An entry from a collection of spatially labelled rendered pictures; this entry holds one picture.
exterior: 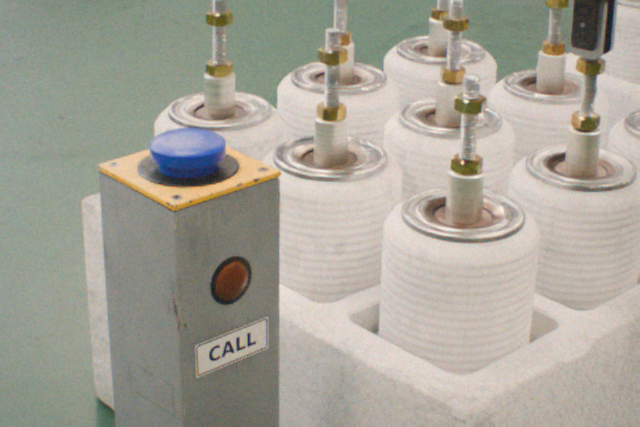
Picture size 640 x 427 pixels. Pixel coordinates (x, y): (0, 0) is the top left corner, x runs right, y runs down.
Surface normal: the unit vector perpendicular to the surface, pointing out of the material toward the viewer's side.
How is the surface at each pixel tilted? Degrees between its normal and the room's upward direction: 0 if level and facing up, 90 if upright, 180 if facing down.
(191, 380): 90
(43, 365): 0
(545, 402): 90
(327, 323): 0
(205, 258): 90
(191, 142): 0
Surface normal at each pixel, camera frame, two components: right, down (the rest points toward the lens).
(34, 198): 0.02, -0.92
